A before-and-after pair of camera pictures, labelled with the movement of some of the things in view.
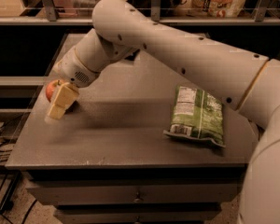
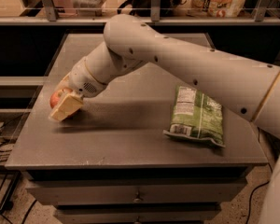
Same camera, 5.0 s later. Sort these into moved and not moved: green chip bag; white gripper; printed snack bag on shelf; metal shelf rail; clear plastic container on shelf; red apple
Moved: white gripper; red apple
Not moved: printed snack bag on shelf; metal shelf rail; clear plastic container on shelf; green chip bag
